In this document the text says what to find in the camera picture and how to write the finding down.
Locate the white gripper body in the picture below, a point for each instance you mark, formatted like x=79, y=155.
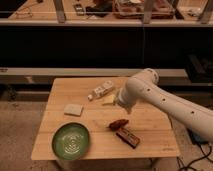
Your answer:
x=125, y=100

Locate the wooden table top board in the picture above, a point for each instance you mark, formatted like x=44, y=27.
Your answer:
x=145, y=121

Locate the yellow cheese wedge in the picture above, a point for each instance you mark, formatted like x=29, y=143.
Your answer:
x=109, y=100

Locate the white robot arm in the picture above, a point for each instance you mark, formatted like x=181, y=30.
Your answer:
x=143, y=85

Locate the white sponge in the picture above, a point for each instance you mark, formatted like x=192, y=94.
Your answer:
x=73, y=109

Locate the tray on back shelf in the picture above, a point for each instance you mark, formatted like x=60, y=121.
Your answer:
x=162, y=9

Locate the brown chocolate bar box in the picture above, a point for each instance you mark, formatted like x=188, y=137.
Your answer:
x=128, y=137

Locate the black remote on shelf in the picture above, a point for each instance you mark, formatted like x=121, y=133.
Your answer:
x=79, y=9

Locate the green bowl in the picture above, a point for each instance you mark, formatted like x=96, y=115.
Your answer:
x=71, y=141

